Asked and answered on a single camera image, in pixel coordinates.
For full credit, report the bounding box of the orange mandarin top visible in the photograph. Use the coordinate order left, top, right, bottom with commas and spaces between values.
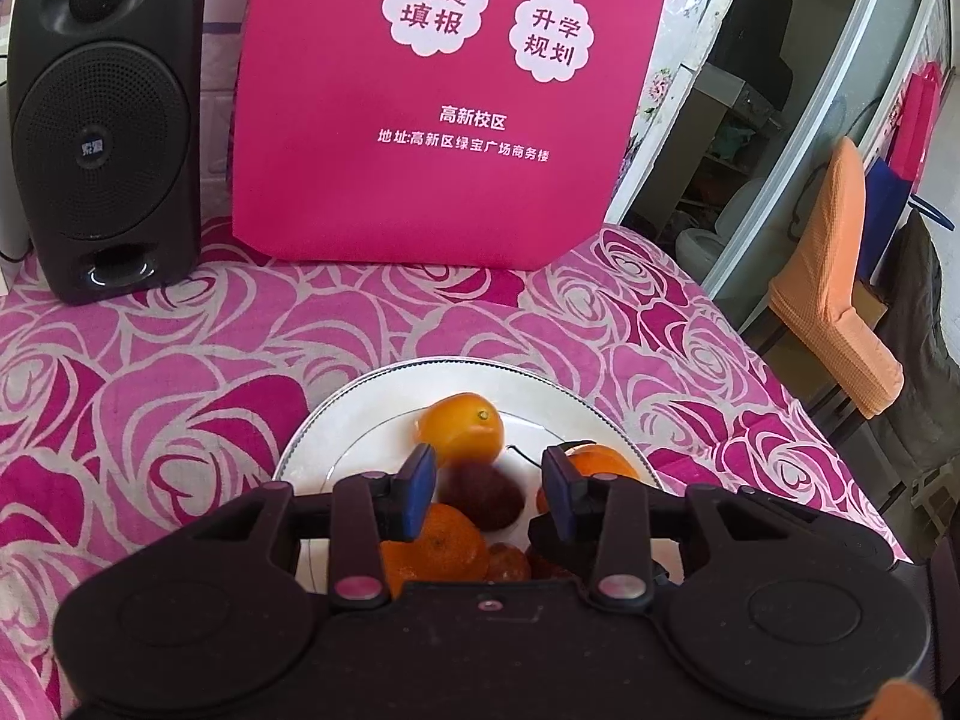
381, 504, 490, 598

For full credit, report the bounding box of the orange mandarin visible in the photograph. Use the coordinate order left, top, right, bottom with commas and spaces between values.
381, 504, 490, 598
485, 543, 532, 583

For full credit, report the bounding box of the smooth orange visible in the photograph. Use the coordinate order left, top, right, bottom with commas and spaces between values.
415, 392, 505, 468
556, 440, 641, 481

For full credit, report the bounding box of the dark red plum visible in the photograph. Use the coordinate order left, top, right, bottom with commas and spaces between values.
436, 463, 526, 533

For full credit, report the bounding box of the dark jacket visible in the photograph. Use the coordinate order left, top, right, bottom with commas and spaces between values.
872, 213, 958, 483

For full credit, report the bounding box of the pink rose tablecloth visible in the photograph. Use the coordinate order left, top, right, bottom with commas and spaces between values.
2, 220, 882, 718

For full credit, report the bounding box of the orange covered chair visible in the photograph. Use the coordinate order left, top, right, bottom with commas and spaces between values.
768, 137, 905, 419

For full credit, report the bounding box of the blue bag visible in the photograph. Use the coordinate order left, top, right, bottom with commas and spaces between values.
856, 160, 911, 281

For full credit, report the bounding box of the pink hanging bag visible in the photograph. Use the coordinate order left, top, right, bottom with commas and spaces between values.
889, 62, 944, 185

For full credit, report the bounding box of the magenta tote bag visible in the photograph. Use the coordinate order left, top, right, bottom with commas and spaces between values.
231, 0, 664, 270

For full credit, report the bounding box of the black speaker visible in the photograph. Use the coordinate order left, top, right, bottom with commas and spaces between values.
8, 0, 203, 304

